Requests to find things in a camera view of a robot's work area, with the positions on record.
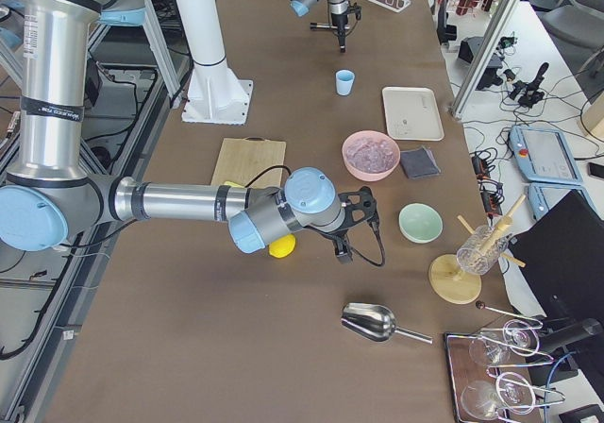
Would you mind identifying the grey folded cloth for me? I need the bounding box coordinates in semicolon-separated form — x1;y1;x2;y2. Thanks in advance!
400;146;441;179

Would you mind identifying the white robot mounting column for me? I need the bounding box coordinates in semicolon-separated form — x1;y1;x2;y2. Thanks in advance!
176;0;253;126

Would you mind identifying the wooden mug tree stand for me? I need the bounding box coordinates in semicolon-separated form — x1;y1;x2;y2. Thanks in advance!
428;195;526;304

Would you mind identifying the steel ice scoop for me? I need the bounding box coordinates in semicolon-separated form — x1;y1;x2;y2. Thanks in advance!
341;302;433;345

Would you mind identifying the green ceramic bowl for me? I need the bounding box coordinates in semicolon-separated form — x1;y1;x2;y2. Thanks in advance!
398;203;444;244

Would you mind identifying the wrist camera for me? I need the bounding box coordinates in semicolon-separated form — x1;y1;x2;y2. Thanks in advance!
339;186;377;229
346;2;361;21

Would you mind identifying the pink bowl of ice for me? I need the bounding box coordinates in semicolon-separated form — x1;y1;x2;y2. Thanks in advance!
342;130;400;182

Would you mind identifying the black monitor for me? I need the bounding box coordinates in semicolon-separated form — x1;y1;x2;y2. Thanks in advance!
511;191;603;322

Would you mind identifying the steel muddler with black tip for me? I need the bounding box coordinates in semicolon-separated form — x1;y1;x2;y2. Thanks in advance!
310;22;338;31

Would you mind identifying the beige rabbit tray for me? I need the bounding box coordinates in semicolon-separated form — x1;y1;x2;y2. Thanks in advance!
382;86;445;142

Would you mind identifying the blue teach pendant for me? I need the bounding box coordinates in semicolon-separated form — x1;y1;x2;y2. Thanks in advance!
509;126;583;185
528;182;592;221

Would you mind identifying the yellow plastic knife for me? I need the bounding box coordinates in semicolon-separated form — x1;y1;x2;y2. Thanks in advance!
223;180;244;188

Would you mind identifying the clear textured glass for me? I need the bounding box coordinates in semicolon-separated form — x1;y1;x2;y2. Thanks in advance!
457;226;508;276

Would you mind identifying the wooden cutting board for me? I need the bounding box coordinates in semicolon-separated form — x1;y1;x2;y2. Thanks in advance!
210;138;286;186

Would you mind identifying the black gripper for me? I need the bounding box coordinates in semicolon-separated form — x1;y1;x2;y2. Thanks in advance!
319;228;352;262
330;13;348;53

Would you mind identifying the light blue plastic cup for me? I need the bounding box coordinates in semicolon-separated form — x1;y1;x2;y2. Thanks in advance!
335;69;356;96

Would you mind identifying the black smartphone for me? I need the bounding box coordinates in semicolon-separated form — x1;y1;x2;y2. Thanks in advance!
587;162;604;179

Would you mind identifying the wine glass rack tray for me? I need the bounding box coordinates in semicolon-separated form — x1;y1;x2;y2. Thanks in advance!
444;317;565;422

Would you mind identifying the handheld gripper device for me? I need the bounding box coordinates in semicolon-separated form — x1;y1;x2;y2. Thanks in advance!
509;62;549;109

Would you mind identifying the aluminium frame post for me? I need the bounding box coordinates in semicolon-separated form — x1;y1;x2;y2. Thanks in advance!
450;0;520;120

